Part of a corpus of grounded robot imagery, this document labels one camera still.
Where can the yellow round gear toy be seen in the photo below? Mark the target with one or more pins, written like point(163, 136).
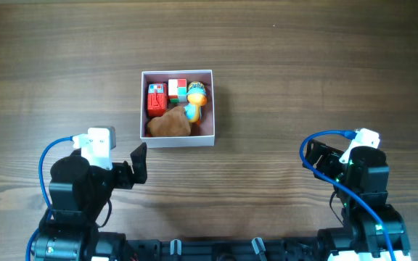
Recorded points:
point(196, 85)

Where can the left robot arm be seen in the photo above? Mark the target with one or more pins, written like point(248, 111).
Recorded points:
point(79, 192)

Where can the pink white box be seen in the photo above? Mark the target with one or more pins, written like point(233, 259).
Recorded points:
point(203, 134)

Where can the red toy truck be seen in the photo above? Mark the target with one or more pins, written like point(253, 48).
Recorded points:
point(157, 99)

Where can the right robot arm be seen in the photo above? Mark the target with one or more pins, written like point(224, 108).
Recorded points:
point(371, 228)

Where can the yellow duck toy blue hat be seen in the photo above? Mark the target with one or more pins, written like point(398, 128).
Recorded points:
point(197, 98)

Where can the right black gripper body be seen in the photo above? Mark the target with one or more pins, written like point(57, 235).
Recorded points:
point(322, 159)

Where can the colourful puzzle cube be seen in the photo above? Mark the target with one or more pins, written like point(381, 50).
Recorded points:
point(177, 90)

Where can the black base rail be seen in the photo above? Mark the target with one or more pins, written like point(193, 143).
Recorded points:
point(256, 249)

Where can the brown plush capybara toy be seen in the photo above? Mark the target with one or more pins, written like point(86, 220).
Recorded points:
point(173, 123)

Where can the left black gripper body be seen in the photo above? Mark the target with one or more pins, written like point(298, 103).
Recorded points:
point(123, 174)

